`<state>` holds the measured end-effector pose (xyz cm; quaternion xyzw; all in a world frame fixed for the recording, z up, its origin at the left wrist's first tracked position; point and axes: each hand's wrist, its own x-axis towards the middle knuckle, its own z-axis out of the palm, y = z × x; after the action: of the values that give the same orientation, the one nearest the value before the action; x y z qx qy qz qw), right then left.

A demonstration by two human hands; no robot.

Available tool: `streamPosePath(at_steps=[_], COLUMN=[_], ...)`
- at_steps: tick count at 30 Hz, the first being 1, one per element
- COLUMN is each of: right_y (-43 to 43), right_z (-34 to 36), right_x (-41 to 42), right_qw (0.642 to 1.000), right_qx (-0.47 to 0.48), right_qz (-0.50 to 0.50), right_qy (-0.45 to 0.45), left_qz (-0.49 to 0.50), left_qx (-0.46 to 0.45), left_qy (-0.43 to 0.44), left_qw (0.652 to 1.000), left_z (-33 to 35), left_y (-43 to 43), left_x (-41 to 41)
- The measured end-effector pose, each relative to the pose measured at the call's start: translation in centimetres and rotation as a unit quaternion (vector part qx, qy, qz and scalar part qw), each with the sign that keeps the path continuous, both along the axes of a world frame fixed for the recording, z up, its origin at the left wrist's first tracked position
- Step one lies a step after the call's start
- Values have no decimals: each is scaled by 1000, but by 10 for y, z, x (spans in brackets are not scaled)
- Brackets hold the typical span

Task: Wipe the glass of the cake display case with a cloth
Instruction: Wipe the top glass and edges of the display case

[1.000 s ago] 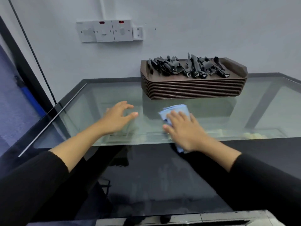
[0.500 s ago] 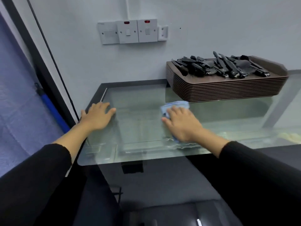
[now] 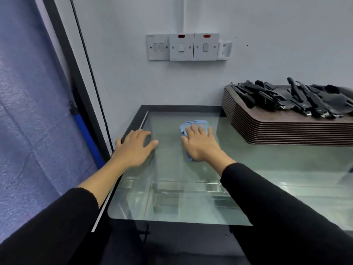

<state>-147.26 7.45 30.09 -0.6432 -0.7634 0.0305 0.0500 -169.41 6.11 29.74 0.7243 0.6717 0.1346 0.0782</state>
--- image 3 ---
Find person's right hand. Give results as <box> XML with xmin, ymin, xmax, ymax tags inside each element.
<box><xmin>181</xmin><ymin>124</ymin><xmax>222</xmax><ymax>163</ymax></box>

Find person's left hand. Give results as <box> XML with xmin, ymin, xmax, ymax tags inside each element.
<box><xmin>110</xmin><ymin>129</ymin><xmax>159</xmax><ymax>170</ymax></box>

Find blue cleaning cloth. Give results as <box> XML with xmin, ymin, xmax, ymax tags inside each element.
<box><xmin>179</xmin><ymin>120</ymin><xmax>209</xmax><ymax>162</ymax></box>

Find person's right forearm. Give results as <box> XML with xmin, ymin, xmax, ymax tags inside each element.
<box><xmin>205</xmin><ymin>149</ymin><xmax>353</xmax><ymax>265</ymax></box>

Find person's left forearm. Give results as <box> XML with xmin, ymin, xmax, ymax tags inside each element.
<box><xmin>0</xmin><ymin>157</ymin><xmax>130</xmax><ymax>265</ymax></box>

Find stack of brown trays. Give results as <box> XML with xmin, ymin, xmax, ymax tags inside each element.
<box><xmin>221</xmin><ymin>84</ymin><xmax>353</xmax><ymax>147</ymax></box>

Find glass top display counter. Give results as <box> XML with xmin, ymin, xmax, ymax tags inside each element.
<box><xmin>91</xmin><ymin>104</ymin><xmax>353</xmax><ymax>265</ymax></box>

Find blue frosted partition panel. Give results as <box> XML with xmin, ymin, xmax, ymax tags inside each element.
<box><xmin>0</xmin><ymin>0</ymin><xmax>99</xmax><ymax>244</ymax></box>

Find pile of black knives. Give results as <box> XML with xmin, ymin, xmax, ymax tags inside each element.
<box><xmin>231</xmin><ymin>77</ymin><xmax>353</xmax><ymax>119</ymax></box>

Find blue pole handle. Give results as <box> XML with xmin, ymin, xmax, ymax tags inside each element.
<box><xmin>69</xmin><ymin>101</ymin><xmax>106</xmax><ymax>169</ymax></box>

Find thin black cable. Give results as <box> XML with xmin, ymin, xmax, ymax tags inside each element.
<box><xmin>69</xmin><ymin>0</ymin><xmax>115</xmax><ymax>153</ymax></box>

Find black metal frame post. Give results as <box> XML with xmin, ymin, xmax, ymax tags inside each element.
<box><xmin>41</xmin><ymin>0</ymin><xmax>111</xmax><ymax>163</ymax></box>

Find white switch with red indicator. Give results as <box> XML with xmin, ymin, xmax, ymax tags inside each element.
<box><xmin>169</xmin><ymin>33</ymin><xmax>195</xmax><ymax>61</ymax></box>
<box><xmin>193</xmin><ymin>33</ymin><xmax>220</xmax><ymax>61</ymax></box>

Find small white wall socket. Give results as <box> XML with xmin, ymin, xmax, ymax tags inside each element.
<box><xmin>217</xmin><ymin>41</ymin><xmax>233</xmax><ymax>60</ymax></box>

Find white double rocker wall switch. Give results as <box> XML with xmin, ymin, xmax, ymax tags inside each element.
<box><xmin>146</xmin><ymin>34</ymin><xmax>170</xmax><ymax>61</ymax></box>

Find white wall cable conduit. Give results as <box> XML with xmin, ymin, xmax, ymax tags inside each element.
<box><xmin>179</xmin><ymin>0</ymin><xmax>188</xmax><ymax>35</ymax></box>

